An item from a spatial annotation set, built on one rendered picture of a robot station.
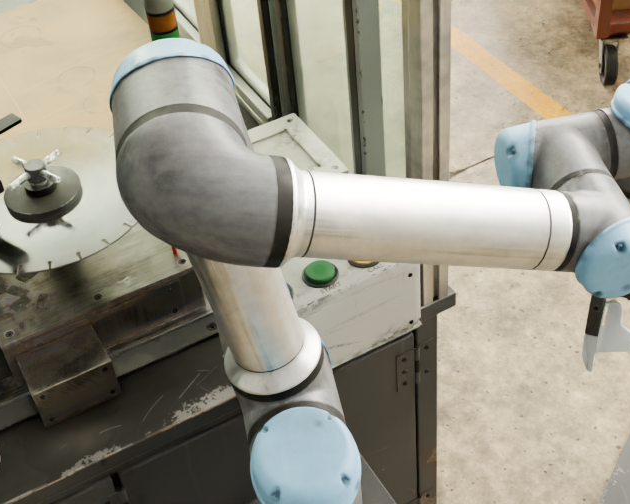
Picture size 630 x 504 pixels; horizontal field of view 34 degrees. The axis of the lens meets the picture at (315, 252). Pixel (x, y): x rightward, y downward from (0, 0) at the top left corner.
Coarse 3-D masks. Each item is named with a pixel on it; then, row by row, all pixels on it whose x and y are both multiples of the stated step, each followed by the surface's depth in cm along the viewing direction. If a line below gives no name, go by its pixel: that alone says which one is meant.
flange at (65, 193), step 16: (64, 176) 151; (16, 192) 149; (32, 192) 147; (48, 192) 148; (64, 192) 148; (80, 192) 150; (16, 208) 147; (32, 208) 146; (48, 208) 146; (64, 208) 147
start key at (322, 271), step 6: (312, 264) 141; (318, 264) 141; (324, 264) 141; (330, 264) 141; (306, 270) 140; (312, 270) 140; (318, 270) 140; (324, 270) 140; (330, 270) 140; (306, 276) 140; (312, 276) 139; (318, 276) 139; (324, 276) 139; (330, 276) 139; (312, 282) 139; (318, 282) 139; (324, 282) 139
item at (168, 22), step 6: (168, 12) 157; (174, 12) 158; (150, 18) 157; (156, 18) 157; (162, 18) 157; (168, 18) 157; (174, 18) 158; (150, 24) 158; (156, 24) 157; (162, 24) 157; (168, 24) 158; (174, 24) 159; (150, 30) 159; (156, 30) 158; (162, 30) 158; (168, 30) 158
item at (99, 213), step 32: (64, 128) 162; (96, 128) 161; (0, 160) 157; (64, 160) 156; (96, 160) 155; (96, 192) 149; (0, 224) 146; (32, 224) 145; (64, 224) 145; (96, 224) 144; (128, 224) 144; (0, 256) 141; (32, 256) 140; (64, 256) 140
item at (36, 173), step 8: (56, 152) 149; (16, 160) 148; (32, 160) 147; (40, 160) 147; (48, 160) 148; (24, 168) 146; (32, 168) 146; (40, 168) 146; (24, 176) 146; (32, 176) 146; (40, 176) 146; (48, 176) 145; (56, 176) 145; (16, 184) 145; (32, 184) 147; (40, 184) 147
